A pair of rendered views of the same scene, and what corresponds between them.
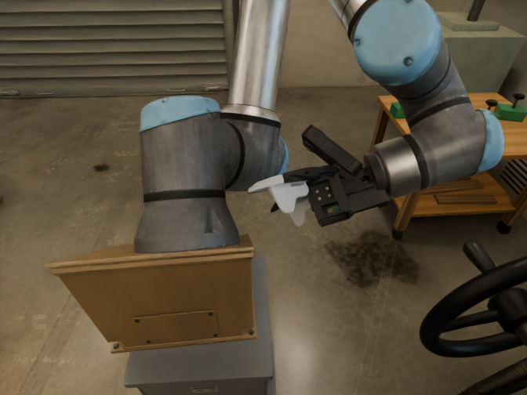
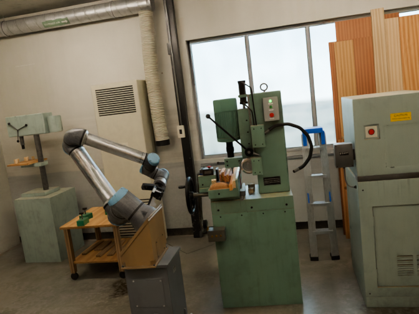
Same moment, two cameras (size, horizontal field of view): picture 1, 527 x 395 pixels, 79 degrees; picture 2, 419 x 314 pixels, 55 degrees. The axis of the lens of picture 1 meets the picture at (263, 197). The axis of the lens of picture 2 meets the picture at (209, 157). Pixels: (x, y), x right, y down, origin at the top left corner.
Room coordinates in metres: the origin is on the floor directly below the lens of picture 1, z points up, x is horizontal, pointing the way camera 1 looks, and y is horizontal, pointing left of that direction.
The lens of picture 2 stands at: (-0.73, 2.49, 1.53)
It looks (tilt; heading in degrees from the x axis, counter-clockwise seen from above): 8 degrees down; 285
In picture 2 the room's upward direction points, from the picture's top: 7 degrees counter-clockwise
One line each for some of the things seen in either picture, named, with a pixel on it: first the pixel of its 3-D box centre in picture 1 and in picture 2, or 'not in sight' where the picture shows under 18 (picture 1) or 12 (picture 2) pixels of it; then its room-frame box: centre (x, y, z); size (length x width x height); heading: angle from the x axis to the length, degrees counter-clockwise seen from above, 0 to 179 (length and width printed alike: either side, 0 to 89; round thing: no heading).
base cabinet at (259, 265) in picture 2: not in sight; (257, 247); (-0.21, -0.45, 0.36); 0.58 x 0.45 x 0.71; 8
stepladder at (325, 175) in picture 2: not in sight; (318, 192); (-0.69, -1.14, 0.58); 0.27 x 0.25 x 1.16; 95
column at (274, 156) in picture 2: not in sight; (269, 141); (-0.38, -0.47, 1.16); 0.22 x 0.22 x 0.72; 8
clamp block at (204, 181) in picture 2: not in sight; (208, 179); (0.10, -0.43, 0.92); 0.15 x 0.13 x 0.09; 98
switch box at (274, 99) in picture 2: not in sight; (270, 108); (-0.43, -0.33, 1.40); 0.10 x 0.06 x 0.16; 8
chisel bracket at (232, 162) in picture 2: not in sight; (234, 162); (-0.11, -0.43, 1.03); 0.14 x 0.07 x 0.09; 8
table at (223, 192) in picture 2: not in sight; (220, 184); (0.02, -0.44, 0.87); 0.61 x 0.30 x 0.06; 98
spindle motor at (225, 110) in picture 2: not in sight; (226, 119); (-0.09, -0.43, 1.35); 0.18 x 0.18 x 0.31
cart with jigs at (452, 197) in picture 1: (448, 157); (106, 235); (1.34, -0.94, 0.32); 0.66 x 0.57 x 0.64; 94
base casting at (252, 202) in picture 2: not in sight; (252, 197); (-0.21, -0.45, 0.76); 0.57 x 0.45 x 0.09; 8
